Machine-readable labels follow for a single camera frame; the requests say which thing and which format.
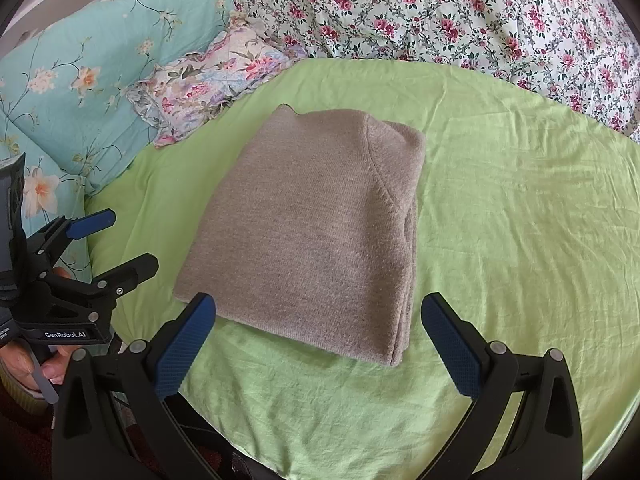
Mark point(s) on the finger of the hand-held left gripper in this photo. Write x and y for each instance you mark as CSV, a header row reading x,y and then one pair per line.
x,y
90,225
130,272

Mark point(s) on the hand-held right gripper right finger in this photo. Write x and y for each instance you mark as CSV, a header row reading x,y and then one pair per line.
x,y
452,345

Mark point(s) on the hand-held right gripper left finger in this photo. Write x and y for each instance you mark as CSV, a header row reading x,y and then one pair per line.
x,y
182,347

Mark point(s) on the beige knit sweater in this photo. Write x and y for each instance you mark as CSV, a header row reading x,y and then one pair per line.
x,y
300,220

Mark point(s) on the person's left hand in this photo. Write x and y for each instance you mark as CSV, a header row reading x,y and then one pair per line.
x,y
17,367

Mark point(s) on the dark red cloth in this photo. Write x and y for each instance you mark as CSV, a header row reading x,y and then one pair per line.
x,y
20,440

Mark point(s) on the green bed sheet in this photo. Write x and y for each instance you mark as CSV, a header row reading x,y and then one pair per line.
x,y
500,210

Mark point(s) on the teal floral quilt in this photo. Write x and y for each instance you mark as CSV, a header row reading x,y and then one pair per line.
x,y
100,60

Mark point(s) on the pastel floral ruffled pillow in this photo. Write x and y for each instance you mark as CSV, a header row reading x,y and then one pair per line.
x,y
210,80

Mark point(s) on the white quilt with red flowers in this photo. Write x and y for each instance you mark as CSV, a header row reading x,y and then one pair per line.
x,y
450,10

